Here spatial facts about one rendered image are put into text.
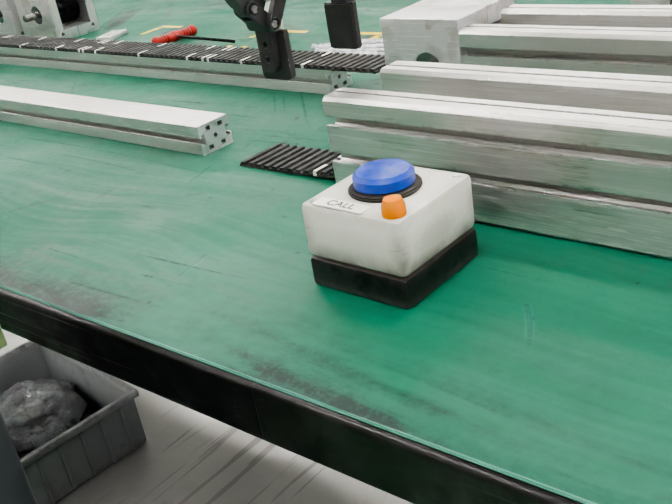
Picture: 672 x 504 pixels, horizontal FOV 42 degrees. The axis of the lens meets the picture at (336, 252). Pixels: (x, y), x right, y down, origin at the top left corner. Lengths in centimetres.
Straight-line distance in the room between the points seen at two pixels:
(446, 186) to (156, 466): 94
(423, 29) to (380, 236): 36
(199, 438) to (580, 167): 97
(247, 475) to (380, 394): 87
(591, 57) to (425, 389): 40
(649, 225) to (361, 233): 18
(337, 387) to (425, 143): 22
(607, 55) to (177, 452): 92
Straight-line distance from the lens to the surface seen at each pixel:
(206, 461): 139
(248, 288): 60
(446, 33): 84
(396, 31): 88
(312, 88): 102
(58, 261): 72
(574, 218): 60
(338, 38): 79
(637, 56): 77
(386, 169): 56
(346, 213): 54
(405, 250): 53
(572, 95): 65
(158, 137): 93
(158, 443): 145
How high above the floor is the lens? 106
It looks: 26 degrees down
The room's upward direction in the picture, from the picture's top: 10 degrees counter-clockwise
